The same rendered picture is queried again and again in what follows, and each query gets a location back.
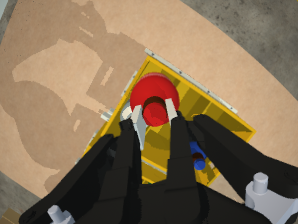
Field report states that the blue bottle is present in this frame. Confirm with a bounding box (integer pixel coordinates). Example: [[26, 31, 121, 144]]
[[189, 142, 207, 170]]

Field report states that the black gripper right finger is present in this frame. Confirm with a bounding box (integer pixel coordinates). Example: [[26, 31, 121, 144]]
[[163, 98, 298, 224]]

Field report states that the yellow divided crate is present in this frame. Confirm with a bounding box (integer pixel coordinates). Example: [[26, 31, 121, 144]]
[[101, 56, 257, 187], [82, 121, 166, 184]]

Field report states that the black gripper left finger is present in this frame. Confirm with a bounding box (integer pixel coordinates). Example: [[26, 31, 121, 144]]
[[18, 105, 146, 224]]

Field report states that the dark red bottle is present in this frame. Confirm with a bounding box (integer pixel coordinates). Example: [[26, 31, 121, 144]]
[[130, 72, 180, 127]]

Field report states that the white bottle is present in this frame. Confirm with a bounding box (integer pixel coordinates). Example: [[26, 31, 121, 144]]
[[120, 98, 132, 121]]

